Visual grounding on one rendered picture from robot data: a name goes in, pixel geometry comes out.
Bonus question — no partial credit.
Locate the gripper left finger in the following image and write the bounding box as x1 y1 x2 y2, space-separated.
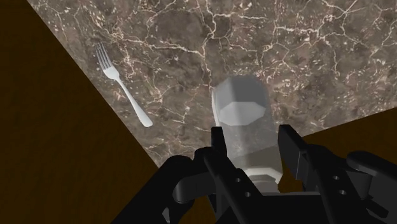
112 126 265 224

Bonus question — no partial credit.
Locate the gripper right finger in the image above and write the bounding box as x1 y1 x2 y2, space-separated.
277 124 397 224

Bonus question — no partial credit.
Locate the clear glass shaker with grey cap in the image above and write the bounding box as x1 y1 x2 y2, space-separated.
211 74 284 193

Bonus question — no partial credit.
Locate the silver fork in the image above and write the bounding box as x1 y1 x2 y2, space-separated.
94 41 154 129

